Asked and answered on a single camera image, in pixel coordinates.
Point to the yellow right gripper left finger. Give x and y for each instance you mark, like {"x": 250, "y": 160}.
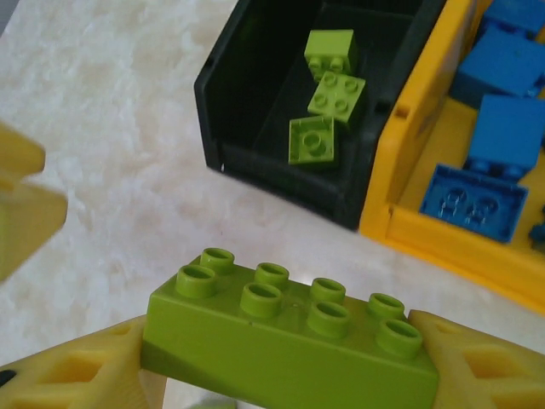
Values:
{"x": 64, "y": 375}

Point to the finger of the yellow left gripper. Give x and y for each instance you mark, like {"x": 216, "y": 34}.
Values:
{"x": 21, "y": 159}
{"x": 25, "y": 221}

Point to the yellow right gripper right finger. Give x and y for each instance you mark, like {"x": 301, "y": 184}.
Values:
{"x": 489, "y": 375}

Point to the lime two-by-four lego brick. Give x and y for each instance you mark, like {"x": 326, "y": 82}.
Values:
{"x": 277, "y": 362}

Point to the blue two-by-two lego brick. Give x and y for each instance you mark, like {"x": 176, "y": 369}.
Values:
{"x": 498, "y": 64}
{"x": 506, "y": 132}
{"x": 515, "y": 13}

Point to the yellow plastic bin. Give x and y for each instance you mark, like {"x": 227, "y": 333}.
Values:
{"x": 447, "y": 251}

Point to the blue two-by-four lego brick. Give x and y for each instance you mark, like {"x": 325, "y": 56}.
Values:
{"x": 472, "y": 204}

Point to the black plastic bin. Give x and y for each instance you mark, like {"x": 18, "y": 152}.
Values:
{"x": 238, "y": 85}

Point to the lime two-by-two lego brick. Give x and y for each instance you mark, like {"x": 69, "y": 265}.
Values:
{"x": 330, "y": 44}
{"x": 336, "y": 96}
{"x": 311, "y": 145}

